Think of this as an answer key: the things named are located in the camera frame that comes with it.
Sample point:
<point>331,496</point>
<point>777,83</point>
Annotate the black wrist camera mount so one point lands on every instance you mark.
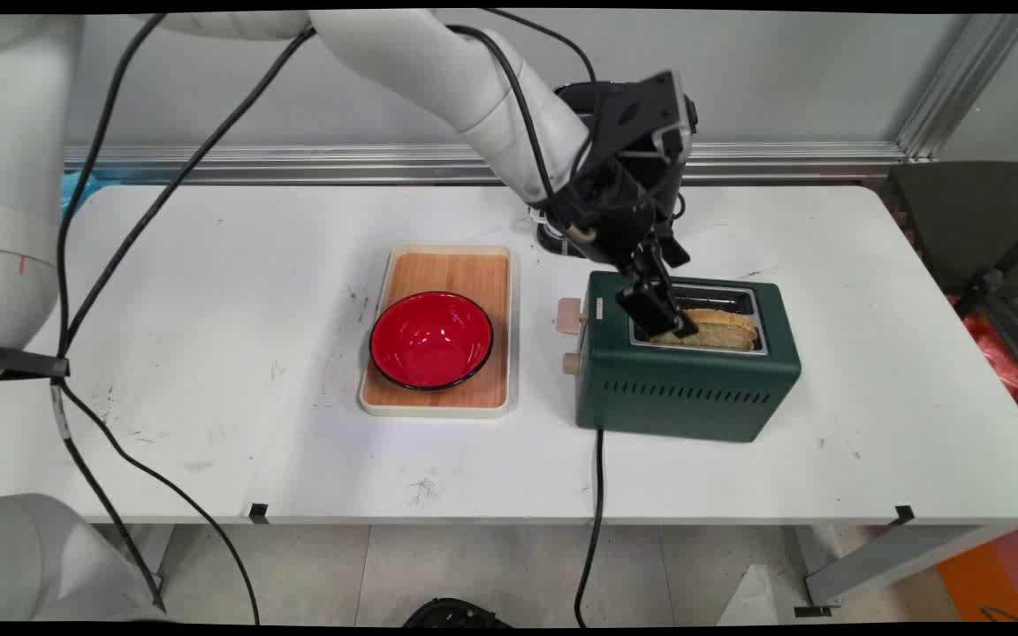
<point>641,115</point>

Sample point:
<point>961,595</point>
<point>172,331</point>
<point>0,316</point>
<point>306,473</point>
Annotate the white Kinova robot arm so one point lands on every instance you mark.
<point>438,71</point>

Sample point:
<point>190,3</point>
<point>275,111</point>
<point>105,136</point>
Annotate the red bowl with black rim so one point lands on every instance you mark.
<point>431,340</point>

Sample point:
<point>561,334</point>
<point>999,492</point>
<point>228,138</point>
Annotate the red plastic bag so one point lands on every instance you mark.
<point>999,353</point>

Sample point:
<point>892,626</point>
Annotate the black table edge clip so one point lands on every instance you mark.
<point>258,511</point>
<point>905,514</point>

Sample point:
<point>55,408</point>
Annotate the white table leg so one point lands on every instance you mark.
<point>889,556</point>

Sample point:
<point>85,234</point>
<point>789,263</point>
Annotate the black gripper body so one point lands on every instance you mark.
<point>611,212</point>

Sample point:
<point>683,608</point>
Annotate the toasted bread slice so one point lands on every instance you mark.
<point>719,329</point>

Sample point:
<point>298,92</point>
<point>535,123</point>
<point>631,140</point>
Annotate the aluminium frame post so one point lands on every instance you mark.
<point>960,84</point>

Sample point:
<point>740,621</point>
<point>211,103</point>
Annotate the blue plastic sheet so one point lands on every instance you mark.
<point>76,190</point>

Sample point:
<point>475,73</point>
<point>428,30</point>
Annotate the black round object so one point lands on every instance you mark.
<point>454,614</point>

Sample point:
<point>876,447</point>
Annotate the orange floor mat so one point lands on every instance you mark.
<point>991,574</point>

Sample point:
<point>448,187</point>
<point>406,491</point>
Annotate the aluminium frame rail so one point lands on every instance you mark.
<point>474,163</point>

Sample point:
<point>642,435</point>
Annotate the dark green toaster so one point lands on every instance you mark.
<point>686,380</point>

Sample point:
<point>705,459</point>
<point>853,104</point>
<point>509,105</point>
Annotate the wooden tray with cream rim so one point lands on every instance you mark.
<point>443,336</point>

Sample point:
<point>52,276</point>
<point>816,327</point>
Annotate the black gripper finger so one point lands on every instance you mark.
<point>673,249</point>
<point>661,309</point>

